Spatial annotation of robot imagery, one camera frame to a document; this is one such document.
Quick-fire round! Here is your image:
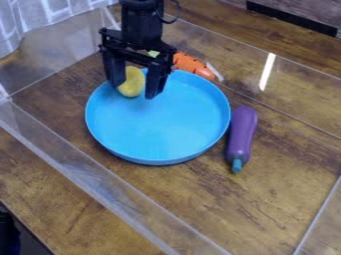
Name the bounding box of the orange toy carrot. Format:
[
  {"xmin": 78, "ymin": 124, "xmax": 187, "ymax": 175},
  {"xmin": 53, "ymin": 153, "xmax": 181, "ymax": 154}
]
[{"xmin": 171, "ymin": 51, "xmax": 215, "ymax": 81}]

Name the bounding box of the black bar in background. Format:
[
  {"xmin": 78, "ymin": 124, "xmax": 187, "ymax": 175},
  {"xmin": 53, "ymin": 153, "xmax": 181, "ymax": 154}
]
[{"xmin": 246, "ymin": 0, "xmax": 338, "ymax": 38}]

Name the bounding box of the blue round tray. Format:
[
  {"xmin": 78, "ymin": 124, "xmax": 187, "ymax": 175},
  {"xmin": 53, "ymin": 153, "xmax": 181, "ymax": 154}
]
[{"xmin": 85, "ymin": 71, "xmax": 230, "ymax": 165}]

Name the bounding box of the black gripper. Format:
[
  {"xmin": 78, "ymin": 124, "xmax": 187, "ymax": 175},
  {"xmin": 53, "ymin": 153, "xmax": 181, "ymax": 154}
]
[{"xmin": 99, "ymin": 28, "xmax": 175, "ymax": 100}]

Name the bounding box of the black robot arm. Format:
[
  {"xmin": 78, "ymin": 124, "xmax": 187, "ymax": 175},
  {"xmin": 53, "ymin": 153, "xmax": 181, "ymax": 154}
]
[{"xmin": 99, "ymin": 0, "xmax": 176, "ymax": 100}]

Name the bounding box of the black cable loop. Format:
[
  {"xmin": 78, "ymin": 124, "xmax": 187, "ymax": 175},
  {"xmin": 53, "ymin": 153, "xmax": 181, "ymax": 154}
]
[{"xmin": 155, "ymin": 0, "xmax": 181, "ymax": 25}]

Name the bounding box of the yellow lemon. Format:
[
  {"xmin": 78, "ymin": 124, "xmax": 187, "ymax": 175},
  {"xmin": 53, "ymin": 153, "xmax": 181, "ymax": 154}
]
[{"xmin": 117, "ymin": 66, "xmax": 145, "ymax": 98}]

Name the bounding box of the clear acrylic enclosure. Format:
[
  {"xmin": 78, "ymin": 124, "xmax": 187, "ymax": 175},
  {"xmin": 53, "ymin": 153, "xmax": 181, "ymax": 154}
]
[{"xmin": 0, "ymin": 2, "xmax": 341, "ymax": 255}]

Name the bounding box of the purple toy eggplant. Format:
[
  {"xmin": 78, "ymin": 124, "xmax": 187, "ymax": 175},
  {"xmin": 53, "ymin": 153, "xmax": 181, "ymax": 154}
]
[{"xmin": 226, "ymin": 106, "xmax": 256, "ymax": 173}]

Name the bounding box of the white patterned curtain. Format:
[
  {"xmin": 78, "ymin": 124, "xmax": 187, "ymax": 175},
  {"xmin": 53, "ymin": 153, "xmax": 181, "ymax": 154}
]
[{"xmin": 0, "ymin": 0, "xmax": 119, "ymax": 59}]

